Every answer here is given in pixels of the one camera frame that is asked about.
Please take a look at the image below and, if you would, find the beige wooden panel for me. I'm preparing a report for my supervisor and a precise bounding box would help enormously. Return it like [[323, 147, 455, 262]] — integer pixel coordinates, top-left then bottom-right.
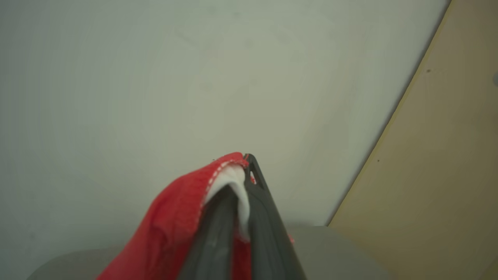
[[328, 0, 498, 280]]

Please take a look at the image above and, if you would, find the dark pointed right gripper left finger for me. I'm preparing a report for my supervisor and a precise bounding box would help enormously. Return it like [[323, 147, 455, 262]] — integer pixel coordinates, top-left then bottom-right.
[[178, 184, 240, 280]]

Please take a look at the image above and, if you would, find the red and white jersey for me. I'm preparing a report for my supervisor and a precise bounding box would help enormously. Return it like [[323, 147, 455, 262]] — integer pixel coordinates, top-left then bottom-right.
[[95, 152, 295, 280]]

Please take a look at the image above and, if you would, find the dark pointed right gripper right finger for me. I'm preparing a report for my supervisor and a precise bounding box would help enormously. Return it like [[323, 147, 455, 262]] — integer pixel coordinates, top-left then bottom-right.
[[243, 153, 308, 280]]

